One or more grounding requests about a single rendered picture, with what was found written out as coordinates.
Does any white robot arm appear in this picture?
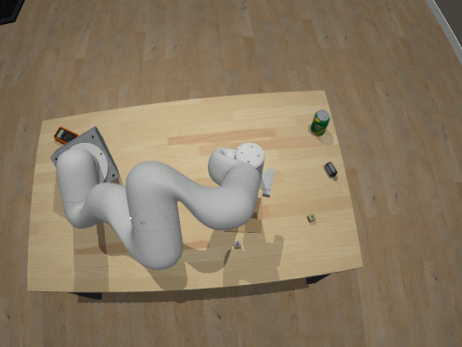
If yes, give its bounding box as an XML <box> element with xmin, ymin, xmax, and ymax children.
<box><xmin>57</xmin><ymin>143</ymin><xmax>275</xmax><ymax>270</ymax></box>

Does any green soda can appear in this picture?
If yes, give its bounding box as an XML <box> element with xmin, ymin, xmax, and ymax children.
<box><xmin>311</xmin><ymin>109</ymin><xmax>330</xmax><ymax>135</ymax></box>

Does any orange and black multimeter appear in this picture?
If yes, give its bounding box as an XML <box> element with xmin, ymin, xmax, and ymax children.
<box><xmin>54</xmin><ymin>127</ymin><xmax>79</xmax><ymax>145</ymax></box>

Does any tan square mat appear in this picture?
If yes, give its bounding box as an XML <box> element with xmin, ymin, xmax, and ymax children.
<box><xmin>225</xmin><ymin>198</ymin><xmax>263</xmax><ymax>233</ymax></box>

